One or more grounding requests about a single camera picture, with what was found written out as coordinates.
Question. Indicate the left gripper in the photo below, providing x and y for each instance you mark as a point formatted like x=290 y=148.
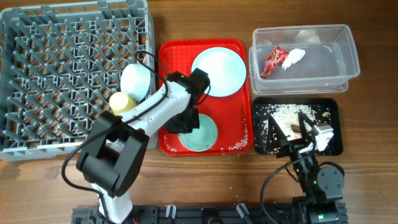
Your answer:
x=173 y=128

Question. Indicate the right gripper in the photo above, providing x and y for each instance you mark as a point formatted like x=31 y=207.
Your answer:
x=290 y=147

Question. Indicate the food scraps and rice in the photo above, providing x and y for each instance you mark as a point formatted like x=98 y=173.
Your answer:
x=286 y=116

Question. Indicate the green bowl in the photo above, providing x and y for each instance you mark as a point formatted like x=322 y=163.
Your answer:
x=201 y=139

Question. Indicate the light blue bowl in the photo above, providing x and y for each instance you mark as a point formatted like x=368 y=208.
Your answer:
x=135 y=81

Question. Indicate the large light blue plate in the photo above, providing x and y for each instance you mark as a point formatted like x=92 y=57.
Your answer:
x=225 y=68

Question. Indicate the yellow plastic cup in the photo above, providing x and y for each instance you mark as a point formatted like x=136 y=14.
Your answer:
x=120 y=102

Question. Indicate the white napkin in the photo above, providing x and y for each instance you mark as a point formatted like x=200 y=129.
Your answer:
x=293 y=57

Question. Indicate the red snack wrapper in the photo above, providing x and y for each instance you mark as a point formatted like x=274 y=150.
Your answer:
x=277 y=56

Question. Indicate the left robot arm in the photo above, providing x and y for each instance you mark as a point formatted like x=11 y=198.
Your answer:
x=111 y=157

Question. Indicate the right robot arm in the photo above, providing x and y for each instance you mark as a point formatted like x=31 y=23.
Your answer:
x=321 y=183

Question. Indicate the grey dishwasher rack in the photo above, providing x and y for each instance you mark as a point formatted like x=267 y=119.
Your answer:
x=60 y=64

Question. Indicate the black plastic tray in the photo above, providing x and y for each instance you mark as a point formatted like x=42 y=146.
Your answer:
x=335 y=146

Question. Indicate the red plastic tray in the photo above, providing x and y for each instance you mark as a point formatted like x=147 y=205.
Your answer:
x=232 y=114

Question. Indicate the clear plastic bin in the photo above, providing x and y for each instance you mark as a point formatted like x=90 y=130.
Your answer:
x=330 y=59

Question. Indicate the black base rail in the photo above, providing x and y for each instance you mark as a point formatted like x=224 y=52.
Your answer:
x=241 y=213

